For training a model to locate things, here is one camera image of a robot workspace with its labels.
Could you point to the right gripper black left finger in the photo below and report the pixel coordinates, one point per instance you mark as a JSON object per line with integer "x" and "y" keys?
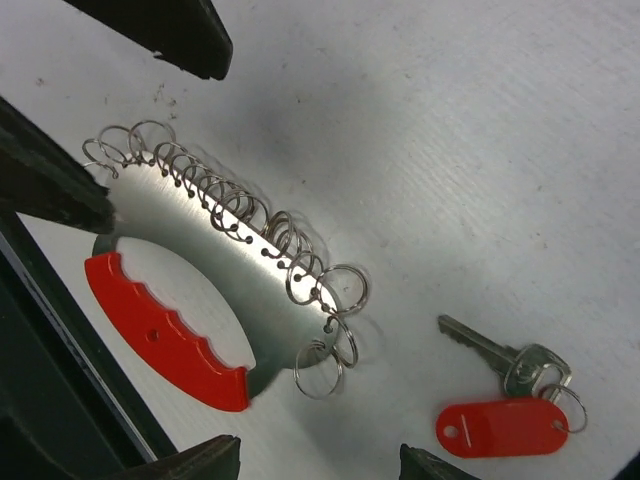
{"x": 217, "y": 458}

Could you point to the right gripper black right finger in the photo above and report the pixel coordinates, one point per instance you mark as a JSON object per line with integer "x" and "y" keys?
{"x": 419, "y": 464}

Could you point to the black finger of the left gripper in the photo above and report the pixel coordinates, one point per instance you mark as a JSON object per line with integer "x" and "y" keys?
{"x": 188, "y": 34}
{"x": 40, "y": 179}

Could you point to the small key red cap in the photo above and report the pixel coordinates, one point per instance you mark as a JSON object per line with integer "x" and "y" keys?
{"x": 536, "y": 415}

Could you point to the metal key holder red handle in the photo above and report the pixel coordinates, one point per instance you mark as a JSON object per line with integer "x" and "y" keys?
{"x": 262, "y": 263}

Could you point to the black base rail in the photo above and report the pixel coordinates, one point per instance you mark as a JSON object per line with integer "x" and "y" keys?
{"x": 61, "y": 389}

